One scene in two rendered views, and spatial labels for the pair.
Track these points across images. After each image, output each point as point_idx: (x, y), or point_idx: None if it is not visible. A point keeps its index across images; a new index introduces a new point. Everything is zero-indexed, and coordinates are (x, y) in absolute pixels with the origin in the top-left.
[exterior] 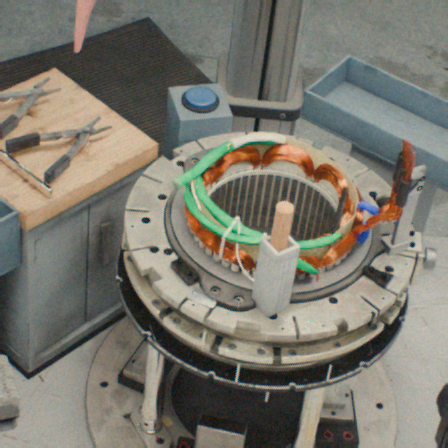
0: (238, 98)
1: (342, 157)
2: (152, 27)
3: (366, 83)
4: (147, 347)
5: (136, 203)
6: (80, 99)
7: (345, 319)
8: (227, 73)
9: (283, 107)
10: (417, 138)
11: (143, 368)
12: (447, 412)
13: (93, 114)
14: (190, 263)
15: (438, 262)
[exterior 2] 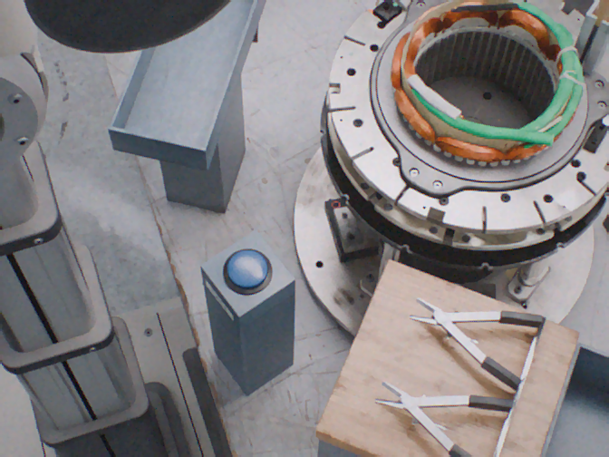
0: (95, 314)
1: (340, 63)
2: None
3: (125, 115)
4: None
5: (530, 216)
6: (360, 373)
7: (559, 6)
8: (70, 331)
9: (90, 259)
10: (189, 53)
11: (492, 295)
12: None
13: (379, 346)
14: (584, 135)
15: None
